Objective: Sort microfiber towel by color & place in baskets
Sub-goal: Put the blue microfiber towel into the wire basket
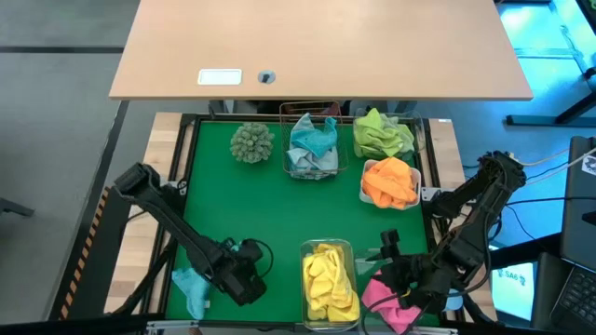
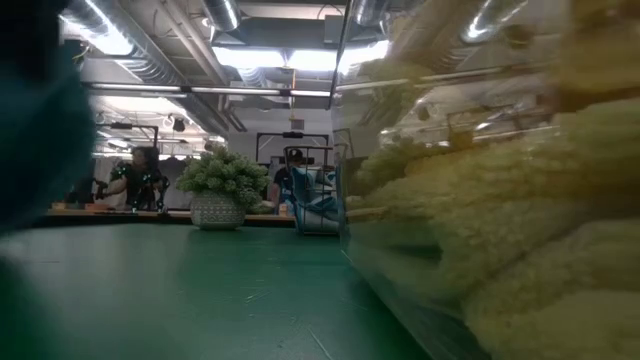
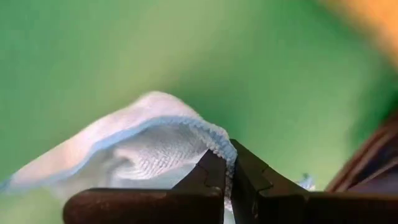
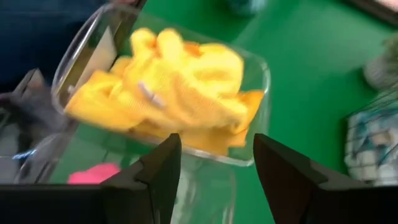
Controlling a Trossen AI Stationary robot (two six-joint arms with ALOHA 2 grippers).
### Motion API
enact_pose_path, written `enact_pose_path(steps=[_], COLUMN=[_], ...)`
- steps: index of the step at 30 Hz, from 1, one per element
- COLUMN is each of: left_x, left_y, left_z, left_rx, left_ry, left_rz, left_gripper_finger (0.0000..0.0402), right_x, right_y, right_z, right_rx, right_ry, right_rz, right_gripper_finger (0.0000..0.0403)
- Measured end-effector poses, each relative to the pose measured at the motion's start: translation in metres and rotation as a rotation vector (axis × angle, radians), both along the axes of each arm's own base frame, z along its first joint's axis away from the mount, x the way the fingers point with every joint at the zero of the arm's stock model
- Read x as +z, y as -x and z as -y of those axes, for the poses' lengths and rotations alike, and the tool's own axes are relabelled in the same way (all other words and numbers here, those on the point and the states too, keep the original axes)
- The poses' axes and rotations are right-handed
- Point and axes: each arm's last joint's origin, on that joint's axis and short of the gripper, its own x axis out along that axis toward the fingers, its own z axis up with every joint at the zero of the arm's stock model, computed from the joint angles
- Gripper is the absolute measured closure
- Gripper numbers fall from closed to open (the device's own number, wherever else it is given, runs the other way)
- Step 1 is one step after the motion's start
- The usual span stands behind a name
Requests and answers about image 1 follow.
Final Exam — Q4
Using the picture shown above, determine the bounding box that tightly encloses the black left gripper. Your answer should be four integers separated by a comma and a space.
204, 238, 270, 307

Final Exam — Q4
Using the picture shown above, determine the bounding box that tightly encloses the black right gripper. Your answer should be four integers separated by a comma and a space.
372, 258, 451, 315

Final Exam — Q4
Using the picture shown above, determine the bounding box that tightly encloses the pink microfiber towel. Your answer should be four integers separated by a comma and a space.
360, 269, 423, 335

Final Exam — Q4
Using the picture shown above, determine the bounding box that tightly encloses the yellow microfiber towel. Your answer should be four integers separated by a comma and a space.
303, 267, 336, 300
305, 297, 336, 323
305, 244, 346, 272
332, 260, 362, 323

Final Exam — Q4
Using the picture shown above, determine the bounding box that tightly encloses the orange microfiber towel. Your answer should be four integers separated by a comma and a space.
361, 171, 387, 206
376, 185, 419, 210
372, 156, 416, 187

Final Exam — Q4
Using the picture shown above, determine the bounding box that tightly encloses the light blue microfiber towel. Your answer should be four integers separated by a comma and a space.
284, 112, 340, 177

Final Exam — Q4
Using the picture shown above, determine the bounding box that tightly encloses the pale blue water bottle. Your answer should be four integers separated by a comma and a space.
444, 288, 465, 312

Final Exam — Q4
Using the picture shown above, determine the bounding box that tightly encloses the clear rectangular plastic container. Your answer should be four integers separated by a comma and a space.
353, 248, 413, 327
300, 238, 362, 332

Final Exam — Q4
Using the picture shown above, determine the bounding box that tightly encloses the white SA6 sign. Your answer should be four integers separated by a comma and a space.
491, 262, 536, 322

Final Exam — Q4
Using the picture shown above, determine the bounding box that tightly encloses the green table mat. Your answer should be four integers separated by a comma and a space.
165, 118, 437, 325

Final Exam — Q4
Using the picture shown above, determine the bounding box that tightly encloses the white plastic basket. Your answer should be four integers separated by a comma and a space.
359, 158, 423, 211

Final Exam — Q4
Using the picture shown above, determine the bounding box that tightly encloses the black panel with hazard stripe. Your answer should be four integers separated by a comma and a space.
48, 185, 134, 322

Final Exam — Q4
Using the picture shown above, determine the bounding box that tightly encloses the green spiky plant ball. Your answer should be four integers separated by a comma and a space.
229, 121, 276, 165

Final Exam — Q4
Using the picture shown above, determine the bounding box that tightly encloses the black laptop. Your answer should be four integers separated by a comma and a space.
549, 134, 596, 335

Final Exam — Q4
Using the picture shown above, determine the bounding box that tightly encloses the black desk leg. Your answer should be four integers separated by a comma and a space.
506, 69, 596, 127

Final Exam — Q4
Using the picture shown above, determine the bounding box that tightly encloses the white rectangular desk plate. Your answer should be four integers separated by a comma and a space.
198, 68, 244, 86

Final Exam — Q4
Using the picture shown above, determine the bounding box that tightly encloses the grey chair base leg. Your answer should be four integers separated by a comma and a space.
0, 197, 36, 218

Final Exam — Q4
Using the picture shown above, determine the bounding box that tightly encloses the tan wooden desk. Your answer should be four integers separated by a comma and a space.
109, 0, 535, 101

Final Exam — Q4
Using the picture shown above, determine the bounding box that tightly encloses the black metal table frame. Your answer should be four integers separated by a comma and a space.
104, 111, 497, 335

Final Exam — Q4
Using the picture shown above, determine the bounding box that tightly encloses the metal wire basket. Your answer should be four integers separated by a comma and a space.
278, 100, 349, 181

